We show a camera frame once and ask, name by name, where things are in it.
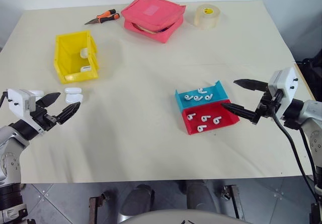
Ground dark rounded grey shape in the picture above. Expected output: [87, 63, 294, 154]
[173, 180, 214, 213]
[118, 183, 155, 217]

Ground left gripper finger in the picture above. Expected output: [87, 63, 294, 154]
[37, 92, 61, 108]
[55, 101, 82, 126]

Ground pink fabric zip pouch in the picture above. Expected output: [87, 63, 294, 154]
[120, 0, 187, 44]

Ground yellow plastic bin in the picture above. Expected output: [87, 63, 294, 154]
[53, 30, 99, 85]

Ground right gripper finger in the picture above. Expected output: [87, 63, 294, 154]
[233, 79, 269, 92]
[220, 102, 257, 124]

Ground rusty metal table frame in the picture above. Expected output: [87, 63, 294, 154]
[221, 184, 246, 221]
[88, 190, 116, 224]

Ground red plastic tray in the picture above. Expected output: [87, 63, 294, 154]
[181, 99, 240, 135]

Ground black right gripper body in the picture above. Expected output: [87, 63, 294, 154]
[251, 89, 284, 127]

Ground orange black pliers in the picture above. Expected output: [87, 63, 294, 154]
[84, 9, 121, 25]

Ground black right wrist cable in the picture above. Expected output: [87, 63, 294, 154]
[270, 93, 318, 199]

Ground white rounded robot torso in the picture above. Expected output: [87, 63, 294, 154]
[119, 208, 242, 224]

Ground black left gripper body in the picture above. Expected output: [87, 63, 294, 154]
[29, 105, 61, 133]

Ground clear tape roll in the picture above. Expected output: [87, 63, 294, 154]
[194, 4, 221, 30]

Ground blue plastic tray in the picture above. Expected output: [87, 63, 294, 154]
[175, 80, 228, 112]

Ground left robot arm with camera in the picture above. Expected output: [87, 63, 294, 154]
[0, 0, 316, 184]

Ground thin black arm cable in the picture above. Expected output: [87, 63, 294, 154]
[298, 127, 318, 186]

